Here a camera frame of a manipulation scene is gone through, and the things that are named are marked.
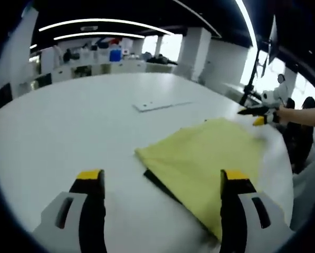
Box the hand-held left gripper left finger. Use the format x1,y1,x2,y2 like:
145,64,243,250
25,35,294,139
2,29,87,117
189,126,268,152
30,169,107,253

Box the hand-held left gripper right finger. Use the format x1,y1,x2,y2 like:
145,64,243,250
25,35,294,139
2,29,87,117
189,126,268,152
219,169,297,253

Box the yellow blue long-sleeve garment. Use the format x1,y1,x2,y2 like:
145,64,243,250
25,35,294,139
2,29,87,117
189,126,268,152
135,118,269,242

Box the white template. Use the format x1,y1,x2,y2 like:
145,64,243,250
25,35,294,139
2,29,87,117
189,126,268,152
132,101,194,113

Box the person's right hand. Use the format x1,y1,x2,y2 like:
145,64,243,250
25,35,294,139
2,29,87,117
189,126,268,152
275,105,291,123

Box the black display stand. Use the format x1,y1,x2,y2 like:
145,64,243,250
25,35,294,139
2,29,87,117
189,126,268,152
238,39,269,106

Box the large dark display screen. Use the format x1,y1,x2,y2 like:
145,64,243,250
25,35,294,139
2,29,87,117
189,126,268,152
266,14,281,65

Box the bright ceiling light strip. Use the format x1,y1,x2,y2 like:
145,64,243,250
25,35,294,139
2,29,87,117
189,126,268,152
235,0,256,48

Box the tall white pillar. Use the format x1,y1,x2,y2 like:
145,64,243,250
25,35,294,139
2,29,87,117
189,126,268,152
177,27,212,82

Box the narrow white pillar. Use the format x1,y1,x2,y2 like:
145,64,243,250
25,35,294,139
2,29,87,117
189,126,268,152
157,35,165,55

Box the white counter with cabinets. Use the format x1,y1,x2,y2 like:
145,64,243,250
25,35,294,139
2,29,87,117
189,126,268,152
17,62,175,92

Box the blue storage bin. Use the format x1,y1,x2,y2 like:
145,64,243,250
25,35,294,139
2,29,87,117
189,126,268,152
109,48,122,62

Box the long curved ceiling light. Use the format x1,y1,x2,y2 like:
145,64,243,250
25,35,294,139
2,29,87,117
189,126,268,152
38,17,174,35
53,32,148,41

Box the wide white pillar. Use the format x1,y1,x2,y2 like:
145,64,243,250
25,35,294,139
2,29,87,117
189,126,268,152
0,7,39,90

